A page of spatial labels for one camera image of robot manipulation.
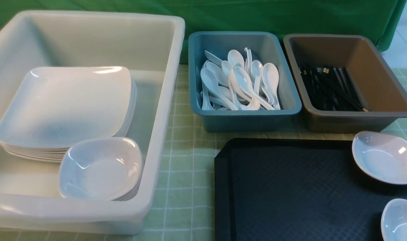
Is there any white bowl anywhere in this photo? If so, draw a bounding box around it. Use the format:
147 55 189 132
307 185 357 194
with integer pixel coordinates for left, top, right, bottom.
352 131 407 185
381 198 407 241

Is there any stack of white square plates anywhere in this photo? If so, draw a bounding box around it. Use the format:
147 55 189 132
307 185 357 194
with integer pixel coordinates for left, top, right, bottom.
0 66 137 163

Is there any large white plastic tub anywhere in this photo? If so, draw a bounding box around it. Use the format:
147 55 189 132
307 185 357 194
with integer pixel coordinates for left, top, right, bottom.
0 10 185 235

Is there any stack of white small bowls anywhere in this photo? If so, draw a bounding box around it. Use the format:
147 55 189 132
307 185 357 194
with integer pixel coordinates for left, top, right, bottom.
58 137 144 201

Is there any green checkered tablecloth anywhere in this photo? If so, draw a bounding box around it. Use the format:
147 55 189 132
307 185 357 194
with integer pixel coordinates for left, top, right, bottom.
0 64 407 241

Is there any pile of white spoons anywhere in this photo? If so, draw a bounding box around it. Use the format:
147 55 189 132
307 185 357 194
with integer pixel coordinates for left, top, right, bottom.
198 48 281 111

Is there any teal plastic bin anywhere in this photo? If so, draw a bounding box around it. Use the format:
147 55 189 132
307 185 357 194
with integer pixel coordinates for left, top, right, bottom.
188 31 302 132

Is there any black serving tray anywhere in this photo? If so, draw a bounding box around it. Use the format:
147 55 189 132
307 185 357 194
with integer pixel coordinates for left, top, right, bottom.
214 138 407 241

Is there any pile of black chopsticks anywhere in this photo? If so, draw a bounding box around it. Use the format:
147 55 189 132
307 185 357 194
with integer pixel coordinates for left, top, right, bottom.
299 64 368 112

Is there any brown plastic bin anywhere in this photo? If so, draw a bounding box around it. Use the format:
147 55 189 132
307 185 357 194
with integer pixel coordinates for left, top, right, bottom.
283 34 407 133

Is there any green backdrop cloth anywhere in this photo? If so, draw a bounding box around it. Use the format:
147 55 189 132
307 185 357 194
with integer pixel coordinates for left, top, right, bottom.
0 0 406 65

